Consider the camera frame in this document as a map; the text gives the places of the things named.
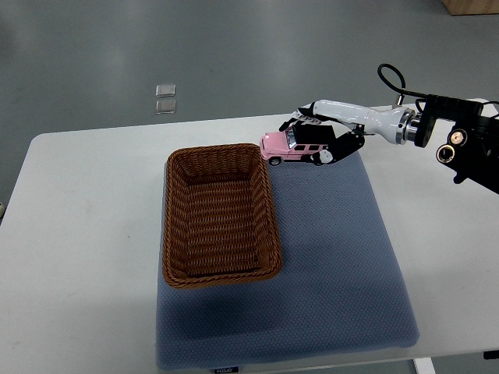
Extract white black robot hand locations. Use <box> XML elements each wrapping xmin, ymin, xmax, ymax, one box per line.
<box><xmin>278</xmin><ymin>100</ymin><xmax>416</xmax><ymax>166</ymax></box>

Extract pink toy car black roof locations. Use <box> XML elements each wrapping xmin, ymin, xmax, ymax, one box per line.
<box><xmin>260</xmin><ymin>125</ymin><xmax>336</xmax><ymax>166</ymax></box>

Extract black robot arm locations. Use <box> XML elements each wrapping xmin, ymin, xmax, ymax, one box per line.
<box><xmin>280</xmin><ymin>95</ymin><xmax>498</xmax><ymax>192</ymax></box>

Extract brown wicker basket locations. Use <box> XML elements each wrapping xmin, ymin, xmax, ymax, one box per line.
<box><xmin>161</xmin><ymin>143</ymin><xmax>283</xmax><ymax>289</ymax></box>

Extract upper metal floor plate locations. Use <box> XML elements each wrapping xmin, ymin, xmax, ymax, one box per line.
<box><xmin>155</xmin><ymin>83</ymin><xmax>176</xmax><ymax>97</ymax></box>

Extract blue grey cushion mat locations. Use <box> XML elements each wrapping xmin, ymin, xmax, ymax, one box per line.
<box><xmin>156</xmin><ymin>153</ymin><xmax>419</xmax><ymax>370</ymax></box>

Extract wooden box corner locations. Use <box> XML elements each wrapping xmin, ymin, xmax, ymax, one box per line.
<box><xmin>442</xmin><ymin>0</ymin><xmax>499</xmax><ymax>16</ymax></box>

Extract white table leg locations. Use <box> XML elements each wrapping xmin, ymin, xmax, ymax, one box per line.
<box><xmin>412</xmin><ymin>354</ymin><xmax>437</xmax><ymax>374</ymax></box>

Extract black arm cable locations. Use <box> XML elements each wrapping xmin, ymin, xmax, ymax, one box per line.
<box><xmin>377</xmin><ymin>63</ymin><xmax>430</xmax><ymax>106</ymax></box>

